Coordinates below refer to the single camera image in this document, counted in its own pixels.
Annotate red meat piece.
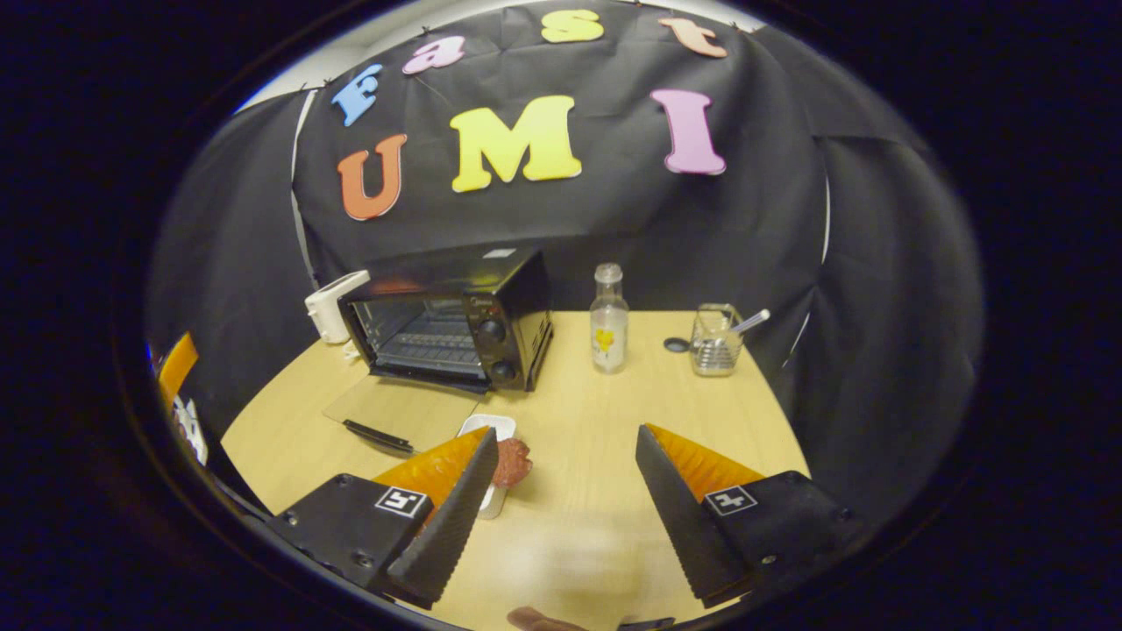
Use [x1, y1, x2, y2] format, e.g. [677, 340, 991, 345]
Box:
[491, 437, 534, 490]

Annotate clear glass bottle yellow label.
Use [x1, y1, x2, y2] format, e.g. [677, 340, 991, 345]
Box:
[589, 263, 630, 375]

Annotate clear glass jar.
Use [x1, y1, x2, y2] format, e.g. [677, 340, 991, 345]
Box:
[690, 303, 745, 379]

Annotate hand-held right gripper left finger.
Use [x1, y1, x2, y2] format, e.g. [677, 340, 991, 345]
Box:
[261, 427, 500, 612]

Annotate white toaster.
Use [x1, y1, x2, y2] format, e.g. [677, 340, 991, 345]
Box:
[304, 270, 372, 345]

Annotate black electric oven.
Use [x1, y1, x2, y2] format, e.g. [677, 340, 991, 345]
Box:
[322, 245, 556, 456]

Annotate small white dish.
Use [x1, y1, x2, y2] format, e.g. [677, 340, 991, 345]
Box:
[457, 414, 517, 521]

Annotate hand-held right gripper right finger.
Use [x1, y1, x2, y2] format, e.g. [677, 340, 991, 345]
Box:
[635, 423, 869, 608]

